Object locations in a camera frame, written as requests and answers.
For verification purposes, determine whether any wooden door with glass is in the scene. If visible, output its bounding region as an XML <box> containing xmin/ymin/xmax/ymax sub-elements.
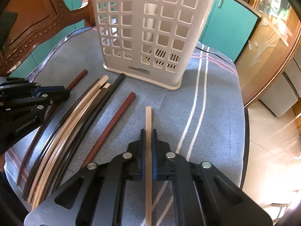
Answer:
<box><xmin>235</xmin><ymin>0</ymin><xmax>300</xmax><ymax>107</ymax></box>

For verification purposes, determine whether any reddish brown chopstick left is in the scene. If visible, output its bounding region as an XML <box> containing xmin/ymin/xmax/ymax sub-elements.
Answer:
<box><xmin>16</xmin><ymin>69</ymin><xmax>88</xmax><ymax>186</ymax></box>

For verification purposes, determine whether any beige chopstick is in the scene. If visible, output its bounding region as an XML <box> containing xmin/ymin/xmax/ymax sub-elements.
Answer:
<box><xmin>145</xmin><ymin>106</ymin><xmax>152</xmax><ymax>226</ymax></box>

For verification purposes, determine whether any carved wooden chair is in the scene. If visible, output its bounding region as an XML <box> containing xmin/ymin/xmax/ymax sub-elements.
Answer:
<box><xmin>1</xmin><ymin>0</ymin><xmax>93</xmax><ymax>76</ymax></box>

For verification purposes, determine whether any white perforated plastic utensil holder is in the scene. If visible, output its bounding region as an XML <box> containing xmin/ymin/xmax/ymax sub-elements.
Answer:
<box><xmin>91</xmin><ymin>0</ymin><xmax>214</xmax><ymax>90</ymax></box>

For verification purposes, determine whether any dark brown thin chopstick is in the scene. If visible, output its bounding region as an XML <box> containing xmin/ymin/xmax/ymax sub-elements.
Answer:
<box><xmin>21</xmin><ymin>77</ymin><xmax>101</xmax><ymax>201</ymax></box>

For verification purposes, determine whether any teal cabinet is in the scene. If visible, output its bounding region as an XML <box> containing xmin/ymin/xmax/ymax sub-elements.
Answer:
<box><xmin>199</xmin><ymin>0</ymin><xmax>260</xmax><ymax>61</ymax></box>

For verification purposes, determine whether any reddish brown chopstick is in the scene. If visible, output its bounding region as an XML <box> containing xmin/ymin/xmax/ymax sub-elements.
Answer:
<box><xmin>16</xmin><ymin>69</ymin><xmax>88</xmax><ymax>186</ymax></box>
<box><xmin>80</xmin><ymin>92</ymin><xmax>136</xmax><ymax>169</ymax></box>

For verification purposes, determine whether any reddish brown chopstick right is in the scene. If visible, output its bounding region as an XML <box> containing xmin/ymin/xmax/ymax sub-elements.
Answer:
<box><xmin>80</xmin><ymin>92</ymin><xmax>136</xmax><ymax>169</ymax></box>

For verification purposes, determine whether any black chopstick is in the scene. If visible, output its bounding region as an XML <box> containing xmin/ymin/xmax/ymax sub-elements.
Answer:
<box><xmin>50</xmin><ymin>73</ymin><xmax>126</xmax><ymax>195</ymax></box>

